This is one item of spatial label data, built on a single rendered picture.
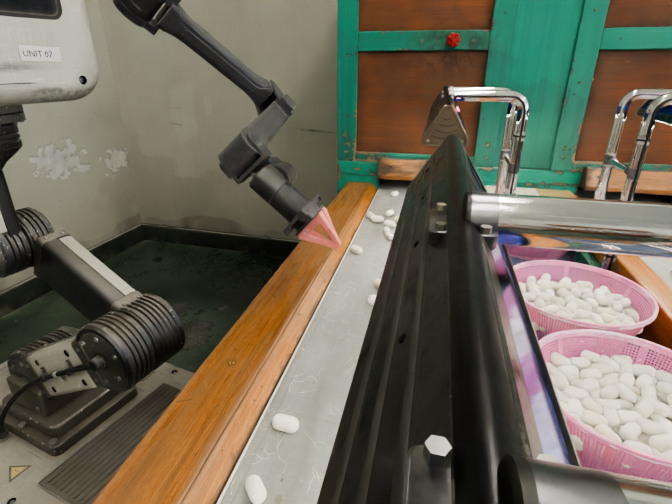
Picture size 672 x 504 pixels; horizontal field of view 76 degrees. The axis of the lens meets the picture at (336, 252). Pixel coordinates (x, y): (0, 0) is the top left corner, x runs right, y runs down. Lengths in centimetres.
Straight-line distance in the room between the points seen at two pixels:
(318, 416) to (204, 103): 241
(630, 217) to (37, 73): 79
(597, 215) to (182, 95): 280
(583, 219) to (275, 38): 246
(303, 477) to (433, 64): 133
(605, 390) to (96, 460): 90
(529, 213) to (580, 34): 143
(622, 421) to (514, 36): 119
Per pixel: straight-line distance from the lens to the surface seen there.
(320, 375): 68
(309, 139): 257
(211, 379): 66
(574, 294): 101
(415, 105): 159
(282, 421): 59
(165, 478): 55
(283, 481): 55
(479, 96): 100
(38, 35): 85
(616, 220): 21
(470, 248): 17
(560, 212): 20
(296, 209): 80
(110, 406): 109
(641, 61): 168
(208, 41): 115
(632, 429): 70
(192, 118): 290
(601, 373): 79
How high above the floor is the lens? 118
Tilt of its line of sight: 24 degrees down
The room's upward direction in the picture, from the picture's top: straight up
